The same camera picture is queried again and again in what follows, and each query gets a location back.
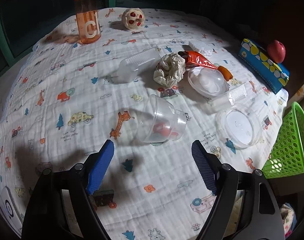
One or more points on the white foam piece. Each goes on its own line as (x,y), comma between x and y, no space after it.
(200,48)

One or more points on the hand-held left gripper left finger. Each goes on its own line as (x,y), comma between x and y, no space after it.
(102,165)

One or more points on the cream plush toy red dots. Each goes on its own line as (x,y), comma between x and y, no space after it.
(132,18)

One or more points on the orange peel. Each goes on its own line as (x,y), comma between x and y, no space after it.
(226,73)

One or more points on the white plastic object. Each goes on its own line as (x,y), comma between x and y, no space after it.
(6,202)

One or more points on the white paper tissue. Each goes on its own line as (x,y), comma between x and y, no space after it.
(170,68)

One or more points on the clear plastic cup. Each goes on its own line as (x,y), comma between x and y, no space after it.
(162,120)

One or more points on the orange-red foil wrapper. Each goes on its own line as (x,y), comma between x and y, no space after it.
(197,58)

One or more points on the orange transparent water bottle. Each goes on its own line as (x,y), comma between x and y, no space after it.
(88,17)

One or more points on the blue box with spots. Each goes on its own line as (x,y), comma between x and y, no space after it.
(262,65)

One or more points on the green plastic mesh basket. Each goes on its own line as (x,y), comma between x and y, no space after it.
(289,142)

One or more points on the floral cloth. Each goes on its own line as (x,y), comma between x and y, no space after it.
(288,217)

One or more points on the clear round plastic lid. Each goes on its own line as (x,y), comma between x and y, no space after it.
(238,127)

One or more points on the clear domed plastic container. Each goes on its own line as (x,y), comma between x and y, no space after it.
(208,80)

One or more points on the clear ribbed plastic case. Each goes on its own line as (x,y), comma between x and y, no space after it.
(228,100)
(137,63)

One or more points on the red apple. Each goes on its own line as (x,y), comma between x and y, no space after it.
(276,51)

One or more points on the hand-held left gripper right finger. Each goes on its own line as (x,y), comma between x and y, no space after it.
(204,167)

